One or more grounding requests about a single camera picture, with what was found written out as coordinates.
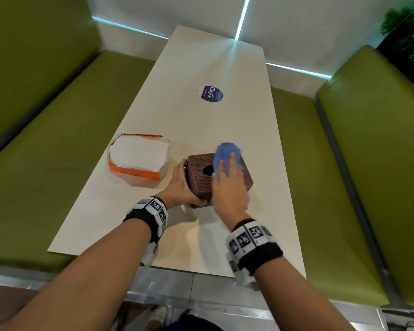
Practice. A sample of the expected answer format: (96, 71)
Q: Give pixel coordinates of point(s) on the person's left hand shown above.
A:
(177, 191)

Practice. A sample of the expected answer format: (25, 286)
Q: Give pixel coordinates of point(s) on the person's right hand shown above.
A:
(229, 196)

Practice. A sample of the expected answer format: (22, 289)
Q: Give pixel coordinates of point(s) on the person's right middle finger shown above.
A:
(233, 163)

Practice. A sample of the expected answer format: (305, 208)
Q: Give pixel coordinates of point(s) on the person's left thumb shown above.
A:
(179, 170)

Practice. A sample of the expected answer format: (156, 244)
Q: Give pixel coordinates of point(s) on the person's right thumb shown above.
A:
(213, 185)

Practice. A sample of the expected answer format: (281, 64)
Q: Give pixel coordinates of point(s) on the blue cleaning cloth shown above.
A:
(227, 151)

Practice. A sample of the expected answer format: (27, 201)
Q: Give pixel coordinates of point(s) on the brown woven tissue box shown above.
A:
(200, 184)

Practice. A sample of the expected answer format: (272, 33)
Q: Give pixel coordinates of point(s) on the person's left forearm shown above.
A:
(86, 282)

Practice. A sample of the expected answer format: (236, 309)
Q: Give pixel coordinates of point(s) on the person's right forearm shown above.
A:
(296, 299)

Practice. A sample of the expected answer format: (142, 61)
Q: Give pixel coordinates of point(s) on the orange and white tissue pack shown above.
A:
(138, 155)

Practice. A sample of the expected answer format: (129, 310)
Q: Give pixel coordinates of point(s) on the black wristband with marker tags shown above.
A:
(253, 243)
(148, 213)

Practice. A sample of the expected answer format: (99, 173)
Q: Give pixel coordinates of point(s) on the round purple sticker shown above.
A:
(210, 93)

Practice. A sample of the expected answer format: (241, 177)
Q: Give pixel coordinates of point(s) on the green bench seat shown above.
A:
(55, 161)
(314, 203)

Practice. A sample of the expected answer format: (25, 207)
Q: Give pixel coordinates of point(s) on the cyan light strip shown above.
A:
(298, 70)
(242, 17)
(129, 28)

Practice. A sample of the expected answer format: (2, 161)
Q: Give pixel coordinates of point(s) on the dark shorts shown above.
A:
(193, 324)

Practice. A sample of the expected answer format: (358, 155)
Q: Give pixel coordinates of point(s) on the white shoe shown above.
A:
(158, 317)

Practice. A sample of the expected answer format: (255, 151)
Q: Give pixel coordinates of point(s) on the green bench backrest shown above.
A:
(383, 151)
(31, 58)

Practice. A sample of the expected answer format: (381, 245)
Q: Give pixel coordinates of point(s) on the green leafy plant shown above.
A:
(409, 30)

